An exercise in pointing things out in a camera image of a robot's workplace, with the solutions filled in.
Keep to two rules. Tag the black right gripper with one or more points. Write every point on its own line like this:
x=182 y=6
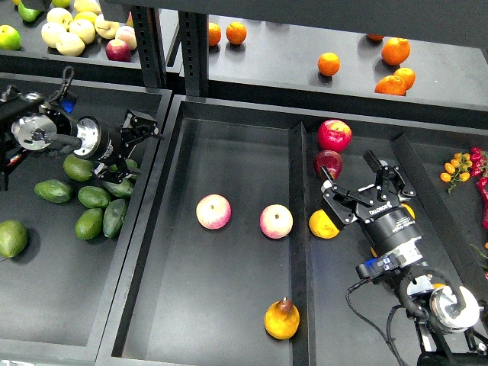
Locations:
x=385 y=226

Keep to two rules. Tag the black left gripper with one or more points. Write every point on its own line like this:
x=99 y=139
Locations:
x=104 y=143

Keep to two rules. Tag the dark green avocado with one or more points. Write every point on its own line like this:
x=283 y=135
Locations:
x=114 y=217

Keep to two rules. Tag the yellow pear brown top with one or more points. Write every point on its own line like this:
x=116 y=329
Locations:
x=282 y=319

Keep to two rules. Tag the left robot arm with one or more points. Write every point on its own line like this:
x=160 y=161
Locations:
x=31 y=122

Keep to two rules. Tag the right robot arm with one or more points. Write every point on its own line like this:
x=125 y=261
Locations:
x=444 y=313

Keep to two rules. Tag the green avocado upper right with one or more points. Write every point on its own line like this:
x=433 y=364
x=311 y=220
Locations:
x=131 y=172

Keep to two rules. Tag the yellow pear with stem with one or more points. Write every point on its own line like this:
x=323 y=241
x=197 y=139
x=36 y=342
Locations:
x=409 y=210

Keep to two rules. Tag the light green avocado top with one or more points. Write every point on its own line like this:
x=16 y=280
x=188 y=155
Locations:
x=78 y=169

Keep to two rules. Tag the round yellow pear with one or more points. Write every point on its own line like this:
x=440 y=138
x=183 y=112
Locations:
x=321 y=225

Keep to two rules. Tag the green avocado centre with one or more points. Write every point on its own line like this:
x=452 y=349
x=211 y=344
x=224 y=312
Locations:
x=94 y=197

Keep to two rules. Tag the green avocado far left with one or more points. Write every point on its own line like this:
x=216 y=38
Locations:
x=54 y=191

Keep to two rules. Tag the green avocado lower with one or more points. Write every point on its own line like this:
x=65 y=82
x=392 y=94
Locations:
x=89 y=225

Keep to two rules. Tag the pale yellow pear front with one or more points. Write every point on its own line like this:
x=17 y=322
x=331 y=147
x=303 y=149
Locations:
x=69 y=44

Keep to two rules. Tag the pale yellow pear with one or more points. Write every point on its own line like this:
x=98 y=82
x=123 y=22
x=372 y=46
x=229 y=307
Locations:
x=69 y=44
x=50 y=33
x=106 y=29
x=84 y=29

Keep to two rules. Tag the pale yellow pear right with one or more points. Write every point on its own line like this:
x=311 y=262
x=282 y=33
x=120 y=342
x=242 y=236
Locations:
x=106 y=29

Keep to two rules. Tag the pale yellow pear middle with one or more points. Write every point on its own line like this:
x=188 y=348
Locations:
x=84 y=29

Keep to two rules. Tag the pale yellow pear left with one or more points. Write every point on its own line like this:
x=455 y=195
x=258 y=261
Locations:
x=50 y=33

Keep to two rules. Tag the large light green avocado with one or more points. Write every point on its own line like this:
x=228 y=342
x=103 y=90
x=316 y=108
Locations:
x=14 y=238

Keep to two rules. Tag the dark red apple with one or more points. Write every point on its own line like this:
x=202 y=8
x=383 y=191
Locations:
x=329 y=159

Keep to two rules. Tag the bright red apple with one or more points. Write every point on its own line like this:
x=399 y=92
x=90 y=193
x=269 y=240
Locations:
x=334 y=135

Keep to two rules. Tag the pink apple right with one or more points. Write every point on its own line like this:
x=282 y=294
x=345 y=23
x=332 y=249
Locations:
x=276 y=221

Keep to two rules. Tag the pink apple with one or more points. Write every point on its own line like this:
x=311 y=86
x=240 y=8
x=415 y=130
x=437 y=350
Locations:
x=276 y=221
x=213 y=211

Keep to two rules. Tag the black tray divider left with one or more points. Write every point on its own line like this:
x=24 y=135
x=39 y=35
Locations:
x=303 y=342

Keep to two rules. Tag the orange cherry tomato bunch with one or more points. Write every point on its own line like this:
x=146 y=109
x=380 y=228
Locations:
x=456 y=171

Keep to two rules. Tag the red apple on shelf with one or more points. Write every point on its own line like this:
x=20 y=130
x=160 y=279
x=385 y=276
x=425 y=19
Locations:
x=118 y=50

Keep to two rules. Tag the pink apple left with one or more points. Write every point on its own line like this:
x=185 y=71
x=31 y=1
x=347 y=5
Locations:
x=213 y=211

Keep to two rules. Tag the orange front right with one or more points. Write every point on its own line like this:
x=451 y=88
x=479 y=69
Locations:
x=391 y=85

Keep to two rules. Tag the pale peach on shelf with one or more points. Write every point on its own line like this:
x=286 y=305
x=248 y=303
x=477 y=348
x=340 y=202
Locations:
x=127 y=34

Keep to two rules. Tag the red chili peppers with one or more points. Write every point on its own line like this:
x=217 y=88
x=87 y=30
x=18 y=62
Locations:
x=478 y=158

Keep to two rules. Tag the small orange right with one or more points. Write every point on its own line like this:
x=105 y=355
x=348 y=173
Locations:
x=407 y=75

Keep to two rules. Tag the orange on shelf centre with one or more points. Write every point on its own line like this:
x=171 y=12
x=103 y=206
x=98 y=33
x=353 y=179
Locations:
x=328 y=64

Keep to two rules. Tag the orange on shelf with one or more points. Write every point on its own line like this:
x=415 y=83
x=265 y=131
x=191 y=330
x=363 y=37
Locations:
x=236 y=33
x=328 y=64

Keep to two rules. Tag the large orange upper right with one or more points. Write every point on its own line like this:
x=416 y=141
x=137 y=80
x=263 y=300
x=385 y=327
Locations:
x=395 y=51

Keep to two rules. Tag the orange on shelf left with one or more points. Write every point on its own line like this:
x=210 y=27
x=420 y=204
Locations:
x=236 y=33

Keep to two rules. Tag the green apple on shelf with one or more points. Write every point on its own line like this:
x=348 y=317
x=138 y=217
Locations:
x=10 y=39

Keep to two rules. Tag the dark avocado by wall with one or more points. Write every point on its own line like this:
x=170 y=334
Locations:
x=120 y=190

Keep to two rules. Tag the black shelf post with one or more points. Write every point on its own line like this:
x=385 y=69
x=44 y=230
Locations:
x=193 y=37

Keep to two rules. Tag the orange behind post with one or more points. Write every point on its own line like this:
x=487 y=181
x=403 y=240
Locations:
x=214 y=34

